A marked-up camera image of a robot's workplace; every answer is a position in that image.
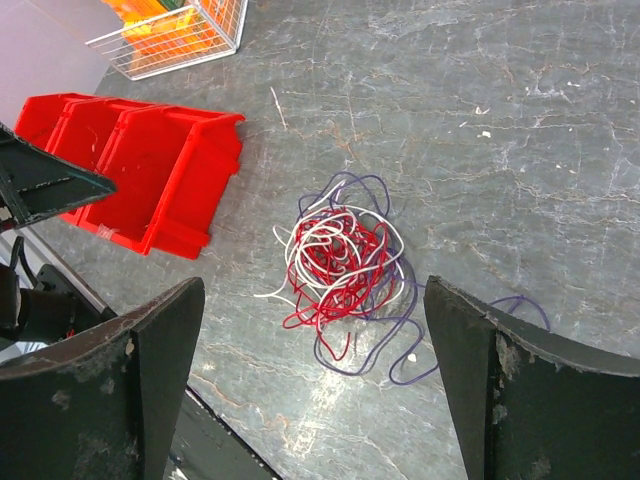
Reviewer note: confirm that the red bin middle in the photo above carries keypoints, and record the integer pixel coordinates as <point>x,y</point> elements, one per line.
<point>87,130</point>

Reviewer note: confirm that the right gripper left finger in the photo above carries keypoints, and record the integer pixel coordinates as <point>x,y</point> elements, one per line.
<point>104,403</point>

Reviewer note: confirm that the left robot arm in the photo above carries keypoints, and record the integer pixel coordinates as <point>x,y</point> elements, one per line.
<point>46,309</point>

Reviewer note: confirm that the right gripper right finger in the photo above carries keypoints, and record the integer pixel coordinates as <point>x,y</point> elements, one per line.
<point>527,403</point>

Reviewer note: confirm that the orange snack packs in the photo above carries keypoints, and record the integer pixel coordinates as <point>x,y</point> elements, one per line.
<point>165,30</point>

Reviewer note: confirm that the red bin right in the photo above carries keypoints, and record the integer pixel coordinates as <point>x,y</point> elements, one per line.
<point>171,166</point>

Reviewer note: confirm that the red bin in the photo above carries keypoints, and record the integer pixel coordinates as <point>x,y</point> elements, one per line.
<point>40,114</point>
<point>171,166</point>
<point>87,130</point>

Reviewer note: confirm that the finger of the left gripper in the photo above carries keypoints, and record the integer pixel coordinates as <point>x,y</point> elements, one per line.
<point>36,185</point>

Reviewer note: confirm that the red bin left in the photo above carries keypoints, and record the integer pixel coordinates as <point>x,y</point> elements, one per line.
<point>40,114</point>

